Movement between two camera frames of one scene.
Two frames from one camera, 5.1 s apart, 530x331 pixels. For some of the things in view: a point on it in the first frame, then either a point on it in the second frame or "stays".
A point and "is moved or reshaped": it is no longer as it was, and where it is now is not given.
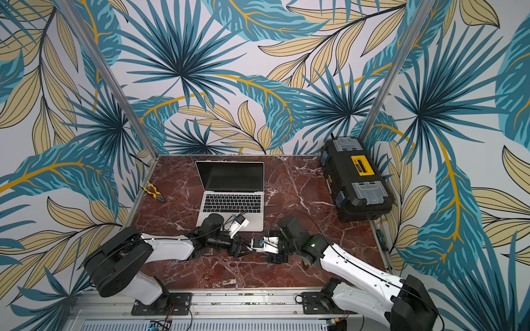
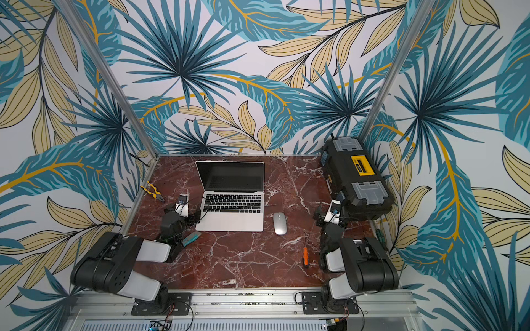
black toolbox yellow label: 355,181 stays
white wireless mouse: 270,245 is moved or reshaped
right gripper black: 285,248 -> 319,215
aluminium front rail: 225,309 stays
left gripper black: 236,247 -> 193,218
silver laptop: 233,188 stays
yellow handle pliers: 156,194 stays
